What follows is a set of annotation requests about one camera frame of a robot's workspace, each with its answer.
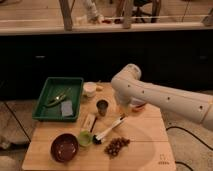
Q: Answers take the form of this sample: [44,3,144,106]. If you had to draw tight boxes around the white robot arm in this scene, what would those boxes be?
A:
[111,64,213,131]

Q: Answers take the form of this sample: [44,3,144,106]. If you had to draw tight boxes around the small metal cup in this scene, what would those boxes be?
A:
[96,99,108,116]

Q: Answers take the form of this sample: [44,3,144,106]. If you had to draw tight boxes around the white plastic cup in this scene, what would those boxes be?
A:
[83,82,97,97]

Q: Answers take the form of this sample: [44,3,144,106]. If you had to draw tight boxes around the small green cup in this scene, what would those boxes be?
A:
[77,130,93,147]

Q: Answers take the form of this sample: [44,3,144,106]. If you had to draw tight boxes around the terracotta bowl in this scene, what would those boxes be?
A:
[130,103,146,113]

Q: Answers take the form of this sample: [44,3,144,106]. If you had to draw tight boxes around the blue-grey cloth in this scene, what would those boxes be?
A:
[131,98,146,107]

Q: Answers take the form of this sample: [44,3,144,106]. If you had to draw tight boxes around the wooden block with black stick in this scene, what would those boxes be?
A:
[82,114,97,132]

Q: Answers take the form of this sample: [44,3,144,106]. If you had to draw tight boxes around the pile of brown nuts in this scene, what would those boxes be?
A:
[104,137,130,158]

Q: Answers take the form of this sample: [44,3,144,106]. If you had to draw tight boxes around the grey sponge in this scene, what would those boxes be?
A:
[61,100,73,117]

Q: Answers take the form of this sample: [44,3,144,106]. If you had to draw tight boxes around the green scissors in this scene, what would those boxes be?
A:
[45,88,70,108]

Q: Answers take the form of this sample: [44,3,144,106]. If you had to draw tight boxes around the green plastic tray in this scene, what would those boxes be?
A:
[32,77,84,122]

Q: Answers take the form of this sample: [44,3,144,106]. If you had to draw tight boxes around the dark red bowl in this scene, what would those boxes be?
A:
[50,133,79,163]

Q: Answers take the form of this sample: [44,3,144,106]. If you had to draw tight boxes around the white handled brush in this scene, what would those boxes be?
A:
[93,116,124,144]

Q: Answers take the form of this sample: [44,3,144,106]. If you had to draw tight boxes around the black cable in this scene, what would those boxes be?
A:
[165,125,213,171]

